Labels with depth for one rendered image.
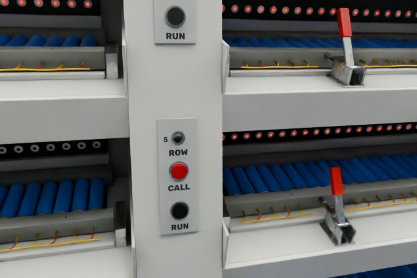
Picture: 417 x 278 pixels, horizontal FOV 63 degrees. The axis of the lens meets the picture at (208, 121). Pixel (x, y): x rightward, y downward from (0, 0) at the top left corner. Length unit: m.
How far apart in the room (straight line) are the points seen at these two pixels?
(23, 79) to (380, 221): 0.48
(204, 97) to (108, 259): 0.21
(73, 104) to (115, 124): 0.04
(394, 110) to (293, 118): 0.13
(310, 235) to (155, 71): 0.28
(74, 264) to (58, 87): 0.19
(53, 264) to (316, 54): 0.40
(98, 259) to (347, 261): 0.30
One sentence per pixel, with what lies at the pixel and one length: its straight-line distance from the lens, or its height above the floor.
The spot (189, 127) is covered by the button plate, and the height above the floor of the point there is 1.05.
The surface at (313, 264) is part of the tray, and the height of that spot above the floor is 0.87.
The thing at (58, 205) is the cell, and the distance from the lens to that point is 0.48.
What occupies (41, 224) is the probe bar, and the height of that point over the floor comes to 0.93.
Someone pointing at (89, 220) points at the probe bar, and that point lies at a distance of 0.44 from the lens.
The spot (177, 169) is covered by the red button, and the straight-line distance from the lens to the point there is 0.35.
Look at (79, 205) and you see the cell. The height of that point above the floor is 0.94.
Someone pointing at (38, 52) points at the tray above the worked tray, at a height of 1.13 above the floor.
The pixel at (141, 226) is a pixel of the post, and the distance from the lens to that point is 0.37.
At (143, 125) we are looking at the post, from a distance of 0.34.
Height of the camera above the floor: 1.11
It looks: 9 degrees down
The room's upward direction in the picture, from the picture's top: straight up
